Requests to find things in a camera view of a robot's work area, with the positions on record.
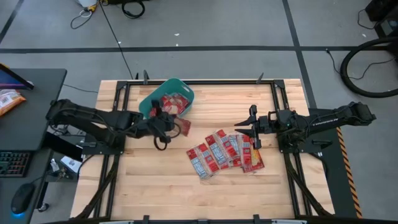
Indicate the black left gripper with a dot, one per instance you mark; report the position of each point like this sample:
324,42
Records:
160,126

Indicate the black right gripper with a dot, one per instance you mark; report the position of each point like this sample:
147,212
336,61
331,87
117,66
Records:
264,127

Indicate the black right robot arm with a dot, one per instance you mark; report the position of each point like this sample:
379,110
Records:
326,119

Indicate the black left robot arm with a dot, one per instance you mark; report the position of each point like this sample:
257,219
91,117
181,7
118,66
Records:
93,119

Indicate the teal plastic basket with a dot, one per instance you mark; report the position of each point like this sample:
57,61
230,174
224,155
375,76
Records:
158,91

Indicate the white printed paper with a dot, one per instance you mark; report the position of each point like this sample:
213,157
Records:
71,163

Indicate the black desk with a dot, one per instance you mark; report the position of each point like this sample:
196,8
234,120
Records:
31,124

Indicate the black keyboard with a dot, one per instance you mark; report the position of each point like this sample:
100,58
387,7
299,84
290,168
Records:
14,163

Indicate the orange snack bag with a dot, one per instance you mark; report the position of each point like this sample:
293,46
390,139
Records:
9,101

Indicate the computer monitor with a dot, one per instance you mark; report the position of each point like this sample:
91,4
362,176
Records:
12,81

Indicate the black computer mouse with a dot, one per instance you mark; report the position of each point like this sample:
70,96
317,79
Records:
22,197

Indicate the black equipment box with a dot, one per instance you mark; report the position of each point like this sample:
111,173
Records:
385,12

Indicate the black metal rig frame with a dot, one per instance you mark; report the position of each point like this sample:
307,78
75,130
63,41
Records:
217,82

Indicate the black hazard-striped base plate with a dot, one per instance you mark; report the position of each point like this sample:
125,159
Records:
335,174

